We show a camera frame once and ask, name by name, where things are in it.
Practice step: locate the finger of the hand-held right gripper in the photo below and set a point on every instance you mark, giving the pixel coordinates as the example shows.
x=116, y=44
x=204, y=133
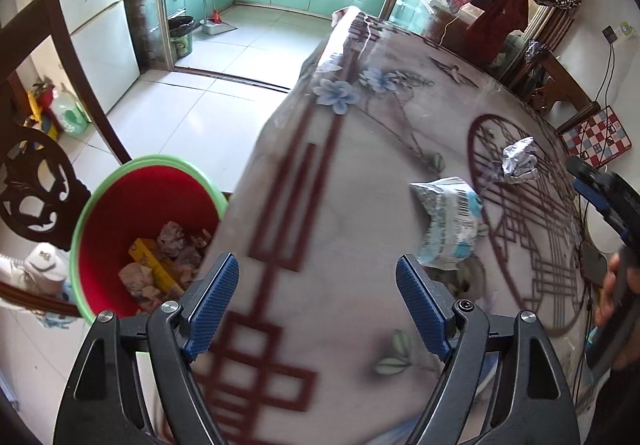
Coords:
x=595, y=202
x=585, y=170

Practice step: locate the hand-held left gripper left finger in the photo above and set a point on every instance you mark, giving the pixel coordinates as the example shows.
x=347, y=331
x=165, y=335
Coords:
x=215, y=305

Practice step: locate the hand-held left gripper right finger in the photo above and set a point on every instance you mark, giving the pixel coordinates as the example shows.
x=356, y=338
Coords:
x=422, y=305

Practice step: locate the silver foil wrapper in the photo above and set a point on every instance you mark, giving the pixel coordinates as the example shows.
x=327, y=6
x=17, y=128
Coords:
x=520, y=160

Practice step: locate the yellow drink carton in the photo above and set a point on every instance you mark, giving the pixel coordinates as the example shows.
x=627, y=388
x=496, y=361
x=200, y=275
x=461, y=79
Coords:
x=150, y=257

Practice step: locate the pink wrapper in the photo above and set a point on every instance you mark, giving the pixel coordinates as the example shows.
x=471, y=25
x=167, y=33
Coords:
x=135, y=277
x=202, y=236
x=190, y=259
x=172, y=235

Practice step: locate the white blue snack bag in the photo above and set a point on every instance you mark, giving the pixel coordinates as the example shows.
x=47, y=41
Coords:
x=450, y=225

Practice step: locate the red bucket with green rim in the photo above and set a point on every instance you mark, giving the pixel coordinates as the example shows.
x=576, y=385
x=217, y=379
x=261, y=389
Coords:
x=125, y=205

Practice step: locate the person's right hand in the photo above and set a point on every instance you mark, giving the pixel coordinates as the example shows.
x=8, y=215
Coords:
x=607, y=295

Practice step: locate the checkered cushion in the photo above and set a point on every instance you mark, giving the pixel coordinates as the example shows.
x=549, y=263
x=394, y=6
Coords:
x=595, y=135

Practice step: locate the brown wooden chair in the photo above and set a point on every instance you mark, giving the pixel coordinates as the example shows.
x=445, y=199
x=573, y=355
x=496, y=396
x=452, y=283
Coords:
x=560, y=80

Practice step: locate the floral printed tablecloth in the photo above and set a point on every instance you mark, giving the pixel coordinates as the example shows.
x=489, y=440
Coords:
x=350, y=225

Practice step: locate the white shoe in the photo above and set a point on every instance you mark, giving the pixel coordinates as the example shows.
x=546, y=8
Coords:
x=45, y=265

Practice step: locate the carved dark wooden chair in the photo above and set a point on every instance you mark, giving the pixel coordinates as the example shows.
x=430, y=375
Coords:
x=35, y=175

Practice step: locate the green detergent bottle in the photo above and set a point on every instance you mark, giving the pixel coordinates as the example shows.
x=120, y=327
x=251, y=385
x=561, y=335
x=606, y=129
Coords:
x=70, y=112

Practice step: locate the yellow red plastic item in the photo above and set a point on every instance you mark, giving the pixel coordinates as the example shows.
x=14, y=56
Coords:
x=40, y=102

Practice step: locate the black kitchen bin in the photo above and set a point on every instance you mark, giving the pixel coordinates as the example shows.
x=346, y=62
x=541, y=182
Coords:
x=180, y=36

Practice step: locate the white refrigerator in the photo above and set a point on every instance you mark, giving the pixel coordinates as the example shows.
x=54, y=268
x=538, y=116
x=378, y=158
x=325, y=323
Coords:
x=95, y=15

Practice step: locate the white wall socket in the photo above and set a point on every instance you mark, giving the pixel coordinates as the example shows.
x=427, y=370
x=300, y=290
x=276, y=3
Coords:
x=617, y=31

